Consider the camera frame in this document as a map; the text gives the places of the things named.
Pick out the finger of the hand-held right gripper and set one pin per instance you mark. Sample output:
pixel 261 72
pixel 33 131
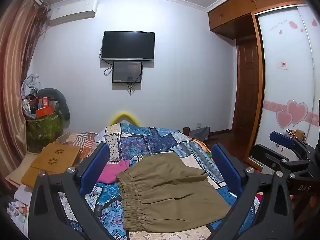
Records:
pixel 270 157
pixel 282 138

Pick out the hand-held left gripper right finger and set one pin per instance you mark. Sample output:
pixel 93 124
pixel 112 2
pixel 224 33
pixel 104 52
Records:
pixel 227 165

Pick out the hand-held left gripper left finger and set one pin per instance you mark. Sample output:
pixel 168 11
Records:
pixel 96 165

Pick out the khaki pants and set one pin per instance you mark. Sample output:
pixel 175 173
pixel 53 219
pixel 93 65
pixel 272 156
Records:
pixel 170 190

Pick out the pink cloth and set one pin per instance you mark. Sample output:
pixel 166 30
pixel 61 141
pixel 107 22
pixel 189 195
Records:
pixel 110 172

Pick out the striped orange white blanket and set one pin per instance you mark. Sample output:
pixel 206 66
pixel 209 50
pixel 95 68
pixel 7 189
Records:
pixel 82 140

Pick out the wooden lap desk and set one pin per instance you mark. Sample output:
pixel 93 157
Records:
pixel 55 157

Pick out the grey bag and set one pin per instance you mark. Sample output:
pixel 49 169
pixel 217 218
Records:
pixel 200 133

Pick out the yellow curved tube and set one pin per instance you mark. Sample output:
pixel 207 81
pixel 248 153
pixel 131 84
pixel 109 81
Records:
pixel 124 114

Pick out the white heart-print sliding door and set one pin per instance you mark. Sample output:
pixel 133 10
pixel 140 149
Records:
pixel 287 80

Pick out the green storage box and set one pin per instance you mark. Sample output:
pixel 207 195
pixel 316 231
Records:
pixel 45 130

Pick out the brown wooden door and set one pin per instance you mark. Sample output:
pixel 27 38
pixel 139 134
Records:
pixel 247 87

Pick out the blue patchwork blanket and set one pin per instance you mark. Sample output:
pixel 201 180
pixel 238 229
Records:
pixel 160 140

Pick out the grey neck pillow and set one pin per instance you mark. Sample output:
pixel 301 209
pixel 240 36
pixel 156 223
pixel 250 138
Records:
pixel 62 102

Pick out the orange box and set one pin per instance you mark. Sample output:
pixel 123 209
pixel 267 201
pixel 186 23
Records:
pixel 44 111

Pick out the small red box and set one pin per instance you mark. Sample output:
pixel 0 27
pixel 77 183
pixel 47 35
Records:
pixel 45 101

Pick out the white crumpled cloth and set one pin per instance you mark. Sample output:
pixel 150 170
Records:
pixel 30 83

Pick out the striped brown curtain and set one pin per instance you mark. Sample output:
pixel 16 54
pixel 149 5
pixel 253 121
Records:
pixel 15 67

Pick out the wooden overhead cabinet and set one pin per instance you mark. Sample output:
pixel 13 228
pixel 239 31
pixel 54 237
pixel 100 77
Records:
pixel 235 15

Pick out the white air conditioner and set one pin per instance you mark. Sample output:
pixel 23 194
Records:
pixel 72 11

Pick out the small black wall monitor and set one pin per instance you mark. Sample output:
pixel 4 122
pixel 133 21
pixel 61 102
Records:
pixel 127 71

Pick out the black wall television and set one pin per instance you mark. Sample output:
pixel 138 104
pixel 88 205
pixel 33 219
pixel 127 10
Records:
pixel 127 45

